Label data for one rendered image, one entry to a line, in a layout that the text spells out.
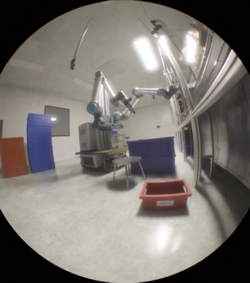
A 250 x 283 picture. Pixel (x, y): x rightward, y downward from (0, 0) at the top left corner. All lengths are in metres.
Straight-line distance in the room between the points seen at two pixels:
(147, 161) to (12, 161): 2.43
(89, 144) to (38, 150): 1.21
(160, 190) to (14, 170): 2.37
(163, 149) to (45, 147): 2.22
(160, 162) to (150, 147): 0.22
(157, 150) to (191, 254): 1.01
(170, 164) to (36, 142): 2.38
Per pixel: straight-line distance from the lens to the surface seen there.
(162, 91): 1.15
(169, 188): 0.73
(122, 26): 2.41
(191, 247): 0.50
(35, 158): 2.23
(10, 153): 2.29
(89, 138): 1.64
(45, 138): 2.30
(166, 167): 1.14
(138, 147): 1.16
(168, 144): 1.08
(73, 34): 2.51
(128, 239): 0.50
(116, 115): 1.79
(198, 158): 0.78
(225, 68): 0.31
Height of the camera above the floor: 0.44
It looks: level
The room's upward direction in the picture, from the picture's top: 6 degrees counter-clockwise
